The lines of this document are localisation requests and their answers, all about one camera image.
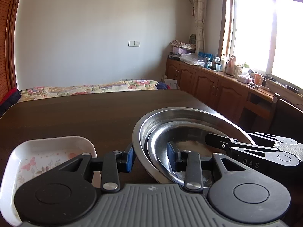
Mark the pink bottle on cabinet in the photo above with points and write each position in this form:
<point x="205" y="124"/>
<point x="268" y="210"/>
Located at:
<point x="230" y="65"/>

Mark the wall power strip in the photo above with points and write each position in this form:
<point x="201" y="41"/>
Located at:
<point x="127" y="79"/>

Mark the floral bed quilt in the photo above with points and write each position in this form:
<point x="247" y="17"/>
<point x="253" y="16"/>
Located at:
<point x="38" y="93"/>

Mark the wooden slatted wardrobe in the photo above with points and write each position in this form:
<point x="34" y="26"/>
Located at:
<point x="8" y="20"/>

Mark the large steel bowl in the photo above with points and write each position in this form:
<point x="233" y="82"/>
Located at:
<point x="148" y="122"/>

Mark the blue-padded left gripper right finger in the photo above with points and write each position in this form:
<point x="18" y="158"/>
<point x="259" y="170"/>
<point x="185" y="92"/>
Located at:
<point x="188" y="162"/>

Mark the wooden cabinet row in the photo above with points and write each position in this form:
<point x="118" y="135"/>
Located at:
<point x="238" y="102"/>

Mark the red and navy folded cloth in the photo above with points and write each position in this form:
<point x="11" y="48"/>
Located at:
<point x="10" y="98"/>

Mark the clear plastic bag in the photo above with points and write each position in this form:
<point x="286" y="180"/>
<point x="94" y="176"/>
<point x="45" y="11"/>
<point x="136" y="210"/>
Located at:
<point x="192" y="59"/>

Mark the floral square plate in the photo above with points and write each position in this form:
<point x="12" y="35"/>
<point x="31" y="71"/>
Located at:
<point x="33" y="158"/>

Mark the patterned curtain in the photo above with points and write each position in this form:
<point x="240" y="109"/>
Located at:
<point x="199" y="16"/>

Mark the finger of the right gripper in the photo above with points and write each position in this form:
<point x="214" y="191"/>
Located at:
<point x="239" y="150"/>
<point x="263" y="140"/>

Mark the small steel bowl back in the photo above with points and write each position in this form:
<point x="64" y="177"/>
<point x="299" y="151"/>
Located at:
<point x="185" y="135"/>

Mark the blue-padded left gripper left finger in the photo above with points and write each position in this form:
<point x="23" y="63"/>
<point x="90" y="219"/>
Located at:
<point x="111" y="164"/>

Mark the white wall switch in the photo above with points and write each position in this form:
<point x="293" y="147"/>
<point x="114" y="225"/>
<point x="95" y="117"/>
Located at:
<point x="133" y="43"/>

